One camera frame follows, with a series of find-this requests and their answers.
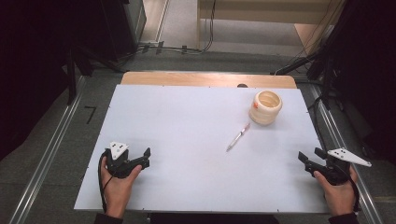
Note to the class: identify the cream ribbed pen holder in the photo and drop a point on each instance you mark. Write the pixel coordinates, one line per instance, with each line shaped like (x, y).
(264, 112)

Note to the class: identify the small dark knob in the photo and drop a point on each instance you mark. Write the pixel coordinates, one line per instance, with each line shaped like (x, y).
(242, 85)

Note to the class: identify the white board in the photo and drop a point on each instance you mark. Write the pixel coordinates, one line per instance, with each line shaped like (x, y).
(186, 140)

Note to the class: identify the person's left hand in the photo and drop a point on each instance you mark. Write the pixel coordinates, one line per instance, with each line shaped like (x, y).
(117, 189)

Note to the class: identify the black curtain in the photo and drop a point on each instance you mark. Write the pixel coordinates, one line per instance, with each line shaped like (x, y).
(370, 77)
(34, 62)

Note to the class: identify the person's right hand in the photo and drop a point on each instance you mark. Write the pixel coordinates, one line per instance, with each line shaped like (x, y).
(339, 196)

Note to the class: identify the white pen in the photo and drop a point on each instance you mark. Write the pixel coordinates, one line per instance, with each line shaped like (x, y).
(238, 137)

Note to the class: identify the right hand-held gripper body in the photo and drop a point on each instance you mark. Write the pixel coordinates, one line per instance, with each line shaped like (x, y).
(337, 169)

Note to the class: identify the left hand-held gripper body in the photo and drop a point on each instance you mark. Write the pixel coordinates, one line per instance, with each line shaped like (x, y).
(118, 151)

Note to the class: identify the metal floor rail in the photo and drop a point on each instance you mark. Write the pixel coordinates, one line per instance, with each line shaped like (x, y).
(46, 155)
(358, 174)

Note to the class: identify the person's dark torso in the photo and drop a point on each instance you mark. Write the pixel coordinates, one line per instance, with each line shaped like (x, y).
(214, 219)

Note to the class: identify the black metal stand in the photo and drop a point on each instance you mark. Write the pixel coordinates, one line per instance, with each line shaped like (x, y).
(320, 65)
(73, 71)

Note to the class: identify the dark cabinet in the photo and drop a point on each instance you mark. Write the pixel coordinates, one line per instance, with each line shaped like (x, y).
(124, 28)

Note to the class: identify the wooden table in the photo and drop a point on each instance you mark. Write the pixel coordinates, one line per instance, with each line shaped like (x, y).
(186, 79)

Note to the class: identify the light wooden furniture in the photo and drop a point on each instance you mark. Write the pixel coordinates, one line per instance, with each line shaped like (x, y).
(258, 14)

